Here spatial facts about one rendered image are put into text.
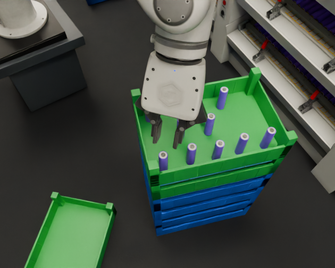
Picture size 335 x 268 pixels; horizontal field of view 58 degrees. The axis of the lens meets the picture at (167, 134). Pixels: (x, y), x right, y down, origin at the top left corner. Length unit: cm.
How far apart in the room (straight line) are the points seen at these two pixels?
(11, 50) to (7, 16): 11
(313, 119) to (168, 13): 82
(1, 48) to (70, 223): 62
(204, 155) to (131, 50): 92
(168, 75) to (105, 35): 111
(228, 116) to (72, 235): 63
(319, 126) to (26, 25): 103
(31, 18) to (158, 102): 76
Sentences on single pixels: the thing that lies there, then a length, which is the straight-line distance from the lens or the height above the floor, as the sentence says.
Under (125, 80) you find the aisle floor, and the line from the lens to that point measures 135.
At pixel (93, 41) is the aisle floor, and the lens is 156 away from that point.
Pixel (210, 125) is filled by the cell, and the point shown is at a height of 45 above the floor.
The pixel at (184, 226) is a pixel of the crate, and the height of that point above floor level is 3.
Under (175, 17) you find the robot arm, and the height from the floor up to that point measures 76.
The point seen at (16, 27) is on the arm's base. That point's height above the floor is 32.
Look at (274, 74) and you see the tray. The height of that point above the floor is 17.
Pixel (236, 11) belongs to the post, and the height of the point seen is 26.
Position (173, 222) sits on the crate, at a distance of 91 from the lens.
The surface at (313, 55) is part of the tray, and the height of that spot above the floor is 36.
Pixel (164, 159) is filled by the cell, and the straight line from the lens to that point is 58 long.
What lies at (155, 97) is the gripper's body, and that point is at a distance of 51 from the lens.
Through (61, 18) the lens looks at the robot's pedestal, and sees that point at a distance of 125.
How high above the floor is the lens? 98
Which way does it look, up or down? 57 degrees down
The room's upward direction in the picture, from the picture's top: straight up
